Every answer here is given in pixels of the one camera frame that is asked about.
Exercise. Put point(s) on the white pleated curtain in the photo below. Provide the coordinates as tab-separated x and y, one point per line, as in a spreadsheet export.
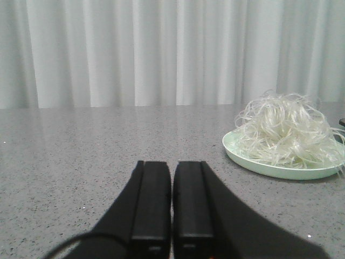
142	53

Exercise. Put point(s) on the light green round plate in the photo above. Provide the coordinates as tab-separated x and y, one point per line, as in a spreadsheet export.
312	172

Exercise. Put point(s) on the digital kitchen scale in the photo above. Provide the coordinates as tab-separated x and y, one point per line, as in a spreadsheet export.
342	122

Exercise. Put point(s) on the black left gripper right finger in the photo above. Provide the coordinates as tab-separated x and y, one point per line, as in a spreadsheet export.
211	222

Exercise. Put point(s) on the white vermicelli noodle bundle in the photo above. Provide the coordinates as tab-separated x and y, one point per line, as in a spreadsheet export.
288	131

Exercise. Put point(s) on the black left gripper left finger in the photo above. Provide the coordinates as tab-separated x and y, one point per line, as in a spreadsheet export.
137	224

